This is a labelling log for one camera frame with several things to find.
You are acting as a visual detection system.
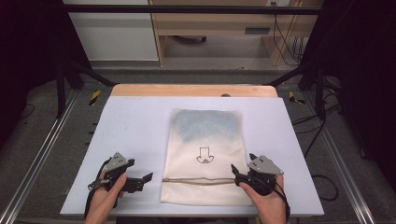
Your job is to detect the black horizontal frame bar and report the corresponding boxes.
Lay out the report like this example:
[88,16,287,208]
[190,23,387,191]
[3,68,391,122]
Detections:
[62,4,323,16]

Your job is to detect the wooden table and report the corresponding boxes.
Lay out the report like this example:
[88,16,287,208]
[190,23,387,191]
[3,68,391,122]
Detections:
[110,83,278,98]

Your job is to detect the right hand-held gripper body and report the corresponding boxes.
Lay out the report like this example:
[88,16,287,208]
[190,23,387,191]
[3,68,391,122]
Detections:
[241,154,284,197]

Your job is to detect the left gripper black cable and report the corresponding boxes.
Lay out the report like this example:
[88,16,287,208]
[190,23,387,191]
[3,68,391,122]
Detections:
[83,158,112,218]

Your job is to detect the grey desk label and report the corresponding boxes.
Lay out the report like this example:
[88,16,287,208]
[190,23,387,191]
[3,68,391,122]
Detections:
[244,27,271,35]

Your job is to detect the looped black floor cable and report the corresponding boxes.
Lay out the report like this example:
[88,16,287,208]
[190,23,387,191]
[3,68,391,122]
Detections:
[311,175,340,202]

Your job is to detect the black curtain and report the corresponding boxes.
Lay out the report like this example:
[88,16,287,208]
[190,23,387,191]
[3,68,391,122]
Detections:
[298,0,396,190]
[0,0,92,150]

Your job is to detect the white cabinet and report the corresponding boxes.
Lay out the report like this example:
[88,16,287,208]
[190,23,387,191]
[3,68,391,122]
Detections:
[63,0,160,62]

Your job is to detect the thin black floor cable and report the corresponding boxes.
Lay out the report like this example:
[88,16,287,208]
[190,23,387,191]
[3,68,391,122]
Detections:
[20,103,35,120]

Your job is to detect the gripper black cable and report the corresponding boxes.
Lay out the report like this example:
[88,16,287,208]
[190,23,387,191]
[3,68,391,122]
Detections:
[83,158,112,218]
[264,178,291,223]

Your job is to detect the light wooden desk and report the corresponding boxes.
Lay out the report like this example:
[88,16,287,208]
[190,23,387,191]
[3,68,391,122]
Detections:
[148,0,325,67]

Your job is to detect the cream mesh laundry bag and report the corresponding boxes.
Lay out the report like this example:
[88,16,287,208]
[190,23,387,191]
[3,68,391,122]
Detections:
[160,107,254,207]

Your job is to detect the black cables at desk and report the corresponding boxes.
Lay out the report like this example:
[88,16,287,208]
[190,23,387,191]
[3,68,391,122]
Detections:
[270,1,305,67]

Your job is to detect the person's left hand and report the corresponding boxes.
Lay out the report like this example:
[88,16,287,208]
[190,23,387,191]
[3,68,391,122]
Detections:
[84,173,128,218]

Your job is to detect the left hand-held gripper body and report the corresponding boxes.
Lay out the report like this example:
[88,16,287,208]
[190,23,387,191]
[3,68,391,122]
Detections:
[88,151,129,191]

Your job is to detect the aluminium floor rail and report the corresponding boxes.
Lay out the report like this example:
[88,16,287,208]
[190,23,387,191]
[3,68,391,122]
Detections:
[0,90,79,224]
[303,91,377,224]

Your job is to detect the person's right hand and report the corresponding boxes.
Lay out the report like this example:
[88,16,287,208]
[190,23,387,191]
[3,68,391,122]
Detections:
[238,175,288,218]

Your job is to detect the black floor cables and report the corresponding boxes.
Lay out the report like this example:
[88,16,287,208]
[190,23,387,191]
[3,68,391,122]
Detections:
[291,78,343,160]

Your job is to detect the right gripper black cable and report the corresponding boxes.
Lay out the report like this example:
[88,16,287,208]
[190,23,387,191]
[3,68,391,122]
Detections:
[264,178,291,223]

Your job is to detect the white table mat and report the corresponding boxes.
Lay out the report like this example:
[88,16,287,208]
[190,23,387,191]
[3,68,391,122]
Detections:
[60,95,325,217]

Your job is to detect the black metal stand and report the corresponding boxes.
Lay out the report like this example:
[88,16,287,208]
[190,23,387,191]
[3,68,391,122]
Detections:
[267,62,327,121]
[55,59,118,119]

